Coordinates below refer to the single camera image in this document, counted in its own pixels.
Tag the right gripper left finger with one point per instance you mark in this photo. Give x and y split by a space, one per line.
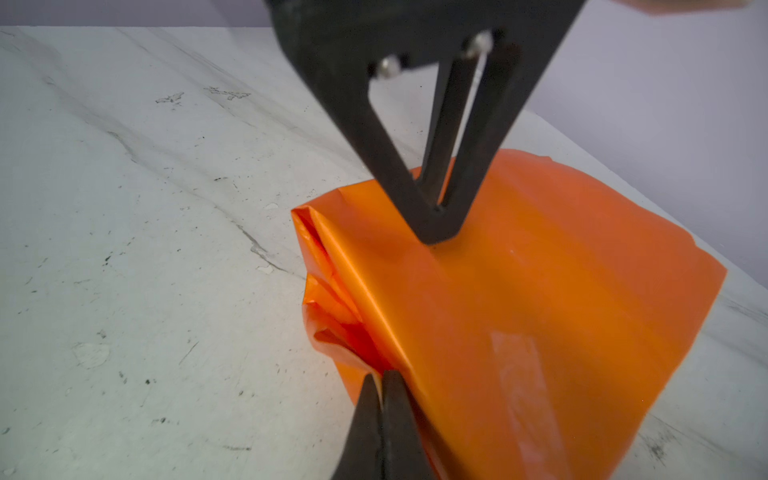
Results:
361 458

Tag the yellow orange wrapping paper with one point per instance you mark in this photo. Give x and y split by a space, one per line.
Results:
612 294

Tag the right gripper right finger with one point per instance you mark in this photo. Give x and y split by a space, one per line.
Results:
404 456

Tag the clear adhesive tape strip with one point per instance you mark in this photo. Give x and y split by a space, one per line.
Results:
530 410

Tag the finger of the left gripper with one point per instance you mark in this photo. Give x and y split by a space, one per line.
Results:
453 85
372 66

